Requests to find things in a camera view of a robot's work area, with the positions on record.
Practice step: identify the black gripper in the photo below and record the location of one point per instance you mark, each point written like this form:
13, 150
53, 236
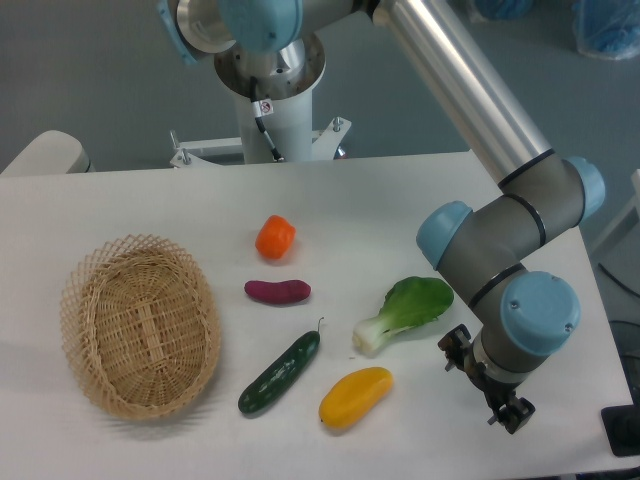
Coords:
497, 383

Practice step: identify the dark green cucumber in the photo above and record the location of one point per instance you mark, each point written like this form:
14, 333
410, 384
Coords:
280, 375

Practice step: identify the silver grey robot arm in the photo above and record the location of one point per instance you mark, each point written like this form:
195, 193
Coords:
525, 316

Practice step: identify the green bok choy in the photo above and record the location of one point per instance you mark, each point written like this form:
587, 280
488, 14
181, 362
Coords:
411, 303

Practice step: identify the yellow bell pepper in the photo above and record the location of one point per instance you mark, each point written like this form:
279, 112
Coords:
353, 396

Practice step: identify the black device at table edge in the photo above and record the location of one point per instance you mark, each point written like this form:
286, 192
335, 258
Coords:
621, 424

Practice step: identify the purple sweet potato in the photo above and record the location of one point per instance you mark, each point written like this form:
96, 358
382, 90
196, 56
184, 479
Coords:
278, 293

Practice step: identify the orange bell pepper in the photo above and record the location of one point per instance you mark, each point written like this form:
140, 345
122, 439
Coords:
275, 238

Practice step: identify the woven wicker basket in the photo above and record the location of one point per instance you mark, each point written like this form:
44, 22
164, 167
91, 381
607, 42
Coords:
140, 328

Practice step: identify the blue plastic bag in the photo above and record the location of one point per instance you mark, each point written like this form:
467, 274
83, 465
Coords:
606, 30

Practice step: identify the white chair back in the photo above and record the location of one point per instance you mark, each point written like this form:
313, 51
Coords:
51, 153

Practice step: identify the white furniture frame right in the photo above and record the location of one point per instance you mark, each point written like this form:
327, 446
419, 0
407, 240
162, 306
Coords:
621, 224

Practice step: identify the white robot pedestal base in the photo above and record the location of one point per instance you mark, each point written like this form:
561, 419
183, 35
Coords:
273, 100

